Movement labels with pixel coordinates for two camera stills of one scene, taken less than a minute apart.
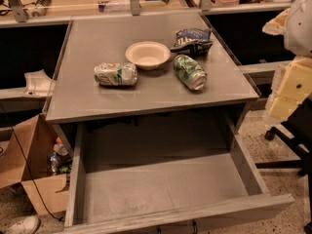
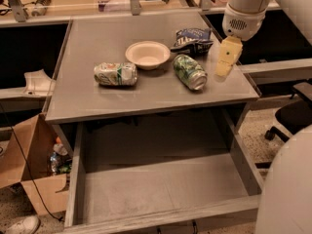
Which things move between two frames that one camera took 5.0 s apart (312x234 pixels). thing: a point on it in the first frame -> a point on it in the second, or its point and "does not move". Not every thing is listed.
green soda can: (191, 73) does not move
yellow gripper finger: (292, 85) -> (237, 25)
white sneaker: (27, 225) does not move
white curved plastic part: (38, 84) does not move
